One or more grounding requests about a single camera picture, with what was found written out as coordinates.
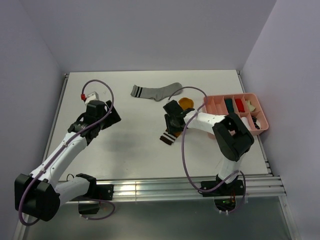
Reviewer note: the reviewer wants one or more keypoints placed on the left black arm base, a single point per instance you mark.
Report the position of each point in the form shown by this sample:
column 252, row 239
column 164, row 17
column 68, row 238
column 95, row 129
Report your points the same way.
column 97, row 204

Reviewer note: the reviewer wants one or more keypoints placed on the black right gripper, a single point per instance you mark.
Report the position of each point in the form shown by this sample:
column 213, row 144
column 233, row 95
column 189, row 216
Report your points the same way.
column 169, row 129

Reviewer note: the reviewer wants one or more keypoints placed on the dark green reindeer sock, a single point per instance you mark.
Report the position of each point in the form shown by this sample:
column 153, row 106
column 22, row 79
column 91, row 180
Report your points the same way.
column 229, row 105

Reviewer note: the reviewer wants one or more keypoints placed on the beige rolled sock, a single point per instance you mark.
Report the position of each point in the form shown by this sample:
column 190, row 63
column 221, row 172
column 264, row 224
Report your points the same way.
column 250, row 107

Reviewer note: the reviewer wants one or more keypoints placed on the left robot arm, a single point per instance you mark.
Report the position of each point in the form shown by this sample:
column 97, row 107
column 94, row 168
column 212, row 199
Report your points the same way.
column 39, row 194

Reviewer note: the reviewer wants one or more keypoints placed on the red rolled sock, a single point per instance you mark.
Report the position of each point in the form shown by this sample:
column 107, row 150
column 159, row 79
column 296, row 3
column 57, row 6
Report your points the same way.
column 240, row 105

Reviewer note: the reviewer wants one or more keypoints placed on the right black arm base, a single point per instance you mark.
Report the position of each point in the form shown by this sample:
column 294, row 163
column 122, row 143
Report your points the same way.
column 227, row 197

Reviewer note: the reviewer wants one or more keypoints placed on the grey striped sock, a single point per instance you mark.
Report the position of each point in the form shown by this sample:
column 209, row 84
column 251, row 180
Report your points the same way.
column 156, row 94

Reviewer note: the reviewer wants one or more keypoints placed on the mustard yellow striped sock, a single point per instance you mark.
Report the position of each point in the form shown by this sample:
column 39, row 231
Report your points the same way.
column 168, row 138

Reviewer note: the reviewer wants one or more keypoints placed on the white rolled sock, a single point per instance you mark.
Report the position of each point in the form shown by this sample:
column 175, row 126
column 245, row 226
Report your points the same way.
column 246, row 123

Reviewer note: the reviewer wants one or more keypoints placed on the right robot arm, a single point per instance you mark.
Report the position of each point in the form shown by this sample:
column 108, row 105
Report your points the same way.
column 233, row 137

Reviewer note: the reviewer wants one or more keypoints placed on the black white striped sock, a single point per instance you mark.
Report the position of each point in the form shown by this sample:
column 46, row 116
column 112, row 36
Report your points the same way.
column 256, row 122

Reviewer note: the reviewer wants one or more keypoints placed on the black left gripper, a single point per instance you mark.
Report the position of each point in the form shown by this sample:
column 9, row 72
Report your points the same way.
column 112, row 119

